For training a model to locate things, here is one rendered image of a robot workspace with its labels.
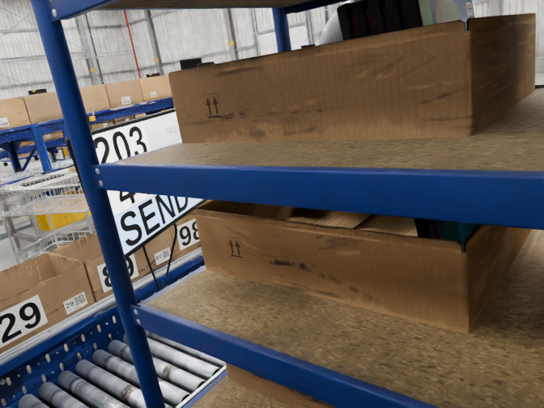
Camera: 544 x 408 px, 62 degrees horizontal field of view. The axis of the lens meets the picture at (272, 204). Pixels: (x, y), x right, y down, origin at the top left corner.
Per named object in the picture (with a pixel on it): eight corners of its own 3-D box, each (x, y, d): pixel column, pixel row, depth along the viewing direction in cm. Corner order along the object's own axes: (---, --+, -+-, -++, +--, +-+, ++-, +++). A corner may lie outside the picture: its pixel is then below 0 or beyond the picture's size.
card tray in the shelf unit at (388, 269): (534, 227, 67) (536, 162, 64) (469, 335, 46) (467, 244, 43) (311, 206, 93) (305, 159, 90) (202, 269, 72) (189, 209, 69)
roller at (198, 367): (214, 388, 141) (214, 372, 140) (120, 344, 173) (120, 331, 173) (226, 382, 144) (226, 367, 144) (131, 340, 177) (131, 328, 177)
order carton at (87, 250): (97, 303, 170) (84, 262, 165) (59, 289, 188) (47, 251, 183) (177, 260, 198) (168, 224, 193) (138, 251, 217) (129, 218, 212)
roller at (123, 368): (184, 397, 131) (197, 393, 135) (90, 349, 164) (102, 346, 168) (182, 414, 131) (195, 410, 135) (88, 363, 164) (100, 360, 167)
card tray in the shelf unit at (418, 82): (537, 89, 62) (538, 12, 59) (473, 137, 40) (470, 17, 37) (298, 108, 88) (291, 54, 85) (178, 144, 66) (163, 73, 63)
